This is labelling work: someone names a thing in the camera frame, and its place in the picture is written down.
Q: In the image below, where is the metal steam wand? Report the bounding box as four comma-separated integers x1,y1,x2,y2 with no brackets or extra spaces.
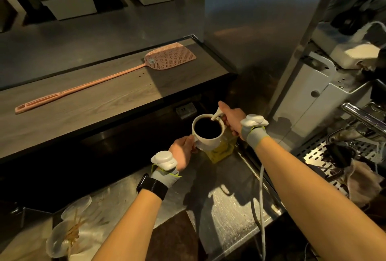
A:
340,102,386,136

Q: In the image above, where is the person's left hand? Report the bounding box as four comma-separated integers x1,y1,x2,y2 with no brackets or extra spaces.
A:
168,135,198,172

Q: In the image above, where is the clear flower-shaped dish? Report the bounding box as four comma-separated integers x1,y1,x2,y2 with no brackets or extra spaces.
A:
45,195,104,259

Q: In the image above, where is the silver espresso machine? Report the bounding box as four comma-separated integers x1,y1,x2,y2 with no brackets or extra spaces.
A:
267,21,386,210

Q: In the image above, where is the white coffee cup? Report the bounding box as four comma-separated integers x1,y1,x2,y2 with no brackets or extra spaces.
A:
191,114,226,152

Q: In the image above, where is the person's left forearm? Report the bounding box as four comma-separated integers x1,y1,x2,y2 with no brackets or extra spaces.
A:
91,190,165,261

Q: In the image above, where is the pink fly swatter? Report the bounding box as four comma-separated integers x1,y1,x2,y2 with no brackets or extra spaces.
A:
15,42,197,115

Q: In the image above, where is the brown cloth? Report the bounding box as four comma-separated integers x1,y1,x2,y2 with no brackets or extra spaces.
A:
343,159,385,208

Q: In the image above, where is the black portafilter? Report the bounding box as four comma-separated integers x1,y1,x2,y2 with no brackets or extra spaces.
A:
321,143,356,180

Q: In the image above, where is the person's right hand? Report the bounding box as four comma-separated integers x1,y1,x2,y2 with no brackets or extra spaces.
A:
218,101,247,141

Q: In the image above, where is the person's right forearm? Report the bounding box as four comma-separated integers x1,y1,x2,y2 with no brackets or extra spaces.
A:
255,137,386,261

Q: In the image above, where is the grey wristband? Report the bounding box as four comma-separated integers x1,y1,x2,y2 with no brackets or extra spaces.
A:
150,165,182,187
241,125,270,150

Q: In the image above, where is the black wristwatch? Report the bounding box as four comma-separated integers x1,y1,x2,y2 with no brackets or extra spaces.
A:
136,174,168,201

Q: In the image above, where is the white power outlet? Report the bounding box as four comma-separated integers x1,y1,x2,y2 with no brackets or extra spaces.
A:
176,103,198,120

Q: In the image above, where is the white cable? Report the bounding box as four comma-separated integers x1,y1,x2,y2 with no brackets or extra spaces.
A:
250,164,267,261

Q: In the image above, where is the stainless steel cabinet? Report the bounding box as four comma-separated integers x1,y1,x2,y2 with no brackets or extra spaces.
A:
203,0,347,77

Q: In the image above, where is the white wrist tracker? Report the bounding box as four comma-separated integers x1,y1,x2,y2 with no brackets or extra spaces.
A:
150,151,177,173
240,114,269,127

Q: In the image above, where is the yellow glass container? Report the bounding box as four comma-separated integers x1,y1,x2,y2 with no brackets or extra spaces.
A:
205,133,239,164

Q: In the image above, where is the white plastic spoon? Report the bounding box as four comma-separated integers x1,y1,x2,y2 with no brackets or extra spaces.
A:
210,107,225,121

